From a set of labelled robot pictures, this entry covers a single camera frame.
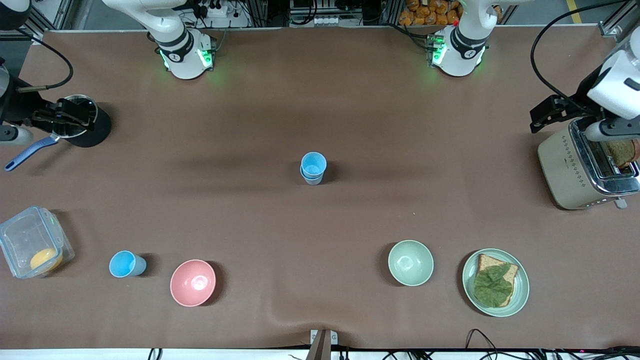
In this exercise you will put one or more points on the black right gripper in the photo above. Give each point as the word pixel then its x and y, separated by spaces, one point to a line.
pixel 20 114

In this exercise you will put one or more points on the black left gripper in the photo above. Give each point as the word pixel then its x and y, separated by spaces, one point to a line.
pixel 580 98

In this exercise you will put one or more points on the blue plastic cup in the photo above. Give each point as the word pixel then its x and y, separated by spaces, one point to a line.
pixel 312 181
pixel 124 264
pixel 313 164

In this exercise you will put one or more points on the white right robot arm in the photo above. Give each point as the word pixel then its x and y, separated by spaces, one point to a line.
pixel 175 50

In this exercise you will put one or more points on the beige and chrome toaster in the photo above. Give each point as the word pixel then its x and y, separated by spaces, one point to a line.
pixel 562 170

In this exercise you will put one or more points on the dark toast slice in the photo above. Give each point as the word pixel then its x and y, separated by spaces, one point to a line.
pixel 622 152

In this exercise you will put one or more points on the clear plastic container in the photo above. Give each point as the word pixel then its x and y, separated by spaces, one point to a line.
pixel 25 235

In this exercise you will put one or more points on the orange fruit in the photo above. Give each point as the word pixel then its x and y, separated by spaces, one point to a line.
pixel 45 259

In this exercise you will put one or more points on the bag of orange buns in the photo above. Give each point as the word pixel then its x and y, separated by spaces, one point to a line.
pixel 430 15

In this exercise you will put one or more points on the brown bread slice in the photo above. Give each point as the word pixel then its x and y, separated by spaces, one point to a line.
pixel 487 261

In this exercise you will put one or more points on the white power strip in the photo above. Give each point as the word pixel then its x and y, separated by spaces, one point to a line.
pixel 216 9

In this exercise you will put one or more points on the pale green plate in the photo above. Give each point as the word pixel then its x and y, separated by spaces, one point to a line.
pixel 522 290

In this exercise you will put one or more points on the green lettuce leaf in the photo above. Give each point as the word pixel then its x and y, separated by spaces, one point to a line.
pixel 492 287

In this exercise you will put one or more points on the pink bowl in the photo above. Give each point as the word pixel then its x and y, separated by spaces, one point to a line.
pixel 192 282

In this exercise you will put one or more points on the pale green bowl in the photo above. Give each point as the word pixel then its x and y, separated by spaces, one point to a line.
pixel 410 263

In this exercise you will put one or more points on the white socket block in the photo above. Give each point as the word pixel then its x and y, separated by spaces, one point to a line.
pixel 326 21

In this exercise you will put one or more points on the aluminium frame profile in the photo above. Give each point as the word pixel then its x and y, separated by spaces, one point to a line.
pixel 617 20

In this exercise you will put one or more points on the grey table clamp bracket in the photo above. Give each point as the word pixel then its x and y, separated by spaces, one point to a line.
pixel 323 342

